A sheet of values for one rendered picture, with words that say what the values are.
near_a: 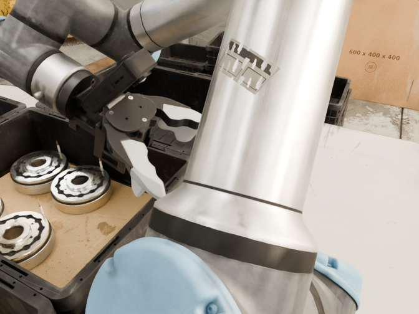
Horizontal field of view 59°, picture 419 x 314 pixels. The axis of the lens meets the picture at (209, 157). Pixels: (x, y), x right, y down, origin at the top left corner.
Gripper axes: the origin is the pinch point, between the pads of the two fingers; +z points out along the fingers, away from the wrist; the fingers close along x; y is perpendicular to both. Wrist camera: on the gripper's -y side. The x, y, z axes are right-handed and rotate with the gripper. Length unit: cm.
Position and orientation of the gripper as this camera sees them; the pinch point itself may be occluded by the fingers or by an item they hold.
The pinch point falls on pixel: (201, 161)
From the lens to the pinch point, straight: 46.9
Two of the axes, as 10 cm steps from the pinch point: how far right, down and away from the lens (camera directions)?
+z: 8.4, 5.3, -1.2
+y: -2.9, 6.1, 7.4
